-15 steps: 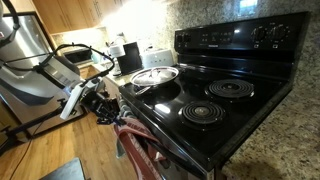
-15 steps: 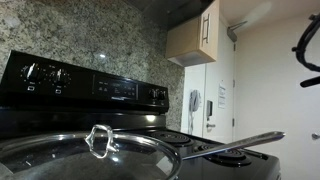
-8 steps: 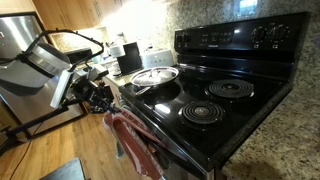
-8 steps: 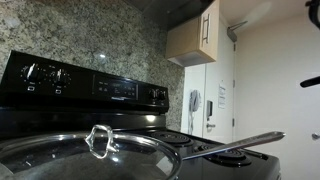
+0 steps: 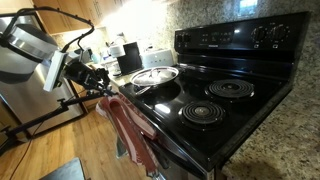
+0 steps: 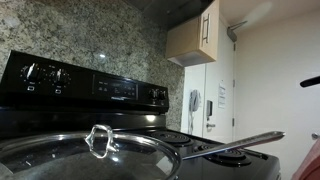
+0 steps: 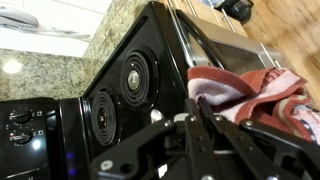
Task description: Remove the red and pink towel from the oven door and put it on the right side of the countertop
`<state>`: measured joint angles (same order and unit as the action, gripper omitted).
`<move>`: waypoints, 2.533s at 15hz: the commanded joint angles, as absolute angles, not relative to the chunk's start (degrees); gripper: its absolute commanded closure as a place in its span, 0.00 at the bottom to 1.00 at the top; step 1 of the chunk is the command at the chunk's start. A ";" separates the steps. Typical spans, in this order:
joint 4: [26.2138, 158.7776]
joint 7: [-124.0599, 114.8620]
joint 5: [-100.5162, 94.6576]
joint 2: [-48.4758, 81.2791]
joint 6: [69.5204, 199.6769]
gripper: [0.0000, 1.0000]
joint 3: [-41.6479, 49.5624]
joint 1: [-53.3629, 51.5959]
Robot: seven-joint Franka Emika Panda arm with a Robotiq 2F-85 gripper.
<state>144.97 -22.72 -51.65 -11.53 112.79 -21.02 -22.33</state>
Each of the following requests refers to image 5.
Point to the stainless steel frying pan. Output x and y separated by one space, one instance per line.
143 90

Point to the wooden wall cabinets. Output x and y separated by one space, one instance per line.
66 16

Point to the glass pan lid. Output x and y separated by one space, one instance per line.
160 77

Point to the red and pink towel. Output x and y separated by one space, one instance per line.
133 133

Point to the white toaster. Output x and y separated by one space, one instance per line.
156 59

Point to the black electric stove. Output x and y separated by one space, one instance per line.
173 96

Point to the white round jar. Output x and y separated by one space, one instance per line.
116 51

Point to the black coffee maker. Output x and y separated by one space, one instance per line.
131 60

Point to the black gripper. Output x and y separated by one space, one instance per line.
80 75

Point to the grey towel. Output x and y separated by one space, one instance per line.
120 148

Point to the black stove knob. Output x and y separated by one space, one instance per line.
187 37
279 32
180 38
259 34

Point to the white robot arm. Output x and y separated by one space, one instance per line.
20 56

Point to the teal bottle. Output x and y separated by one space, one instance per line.
95 59

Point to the dark grey platform corner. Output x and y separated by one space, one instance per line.
63 171

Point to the stainless steel fridge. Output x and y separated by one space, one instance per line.
30 100

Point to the black camera stand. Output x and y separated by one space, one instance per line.
40 116

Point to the black coil burner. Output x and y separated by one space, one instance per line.
202 113
230 89

